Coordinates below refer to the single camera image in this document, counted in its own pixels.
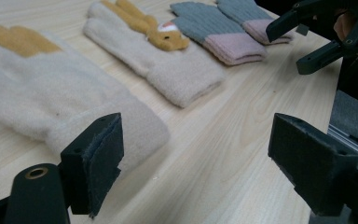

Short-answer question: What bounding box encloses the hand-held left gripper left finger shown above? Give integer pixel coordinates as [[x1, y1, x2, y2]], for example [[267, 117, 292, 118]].
[[60, 112, 125, 218]]

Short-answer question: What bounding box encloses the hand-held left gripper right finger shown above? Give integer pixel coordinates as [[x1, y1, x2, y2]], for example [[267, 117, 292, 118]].
[[268, 112, 358, 217]]

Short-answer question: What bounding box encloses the beige glove with yellow animal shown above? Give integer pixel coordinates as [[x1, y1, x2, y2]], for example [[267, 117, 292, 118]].
[[82, 0, 227, 109], [0, 24, 172, 175]]

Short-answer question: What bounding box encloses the aluminium table side rail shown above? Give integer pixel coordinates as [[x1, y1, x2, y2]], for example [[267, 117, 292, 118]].
[[326, 123, 358, 163]]

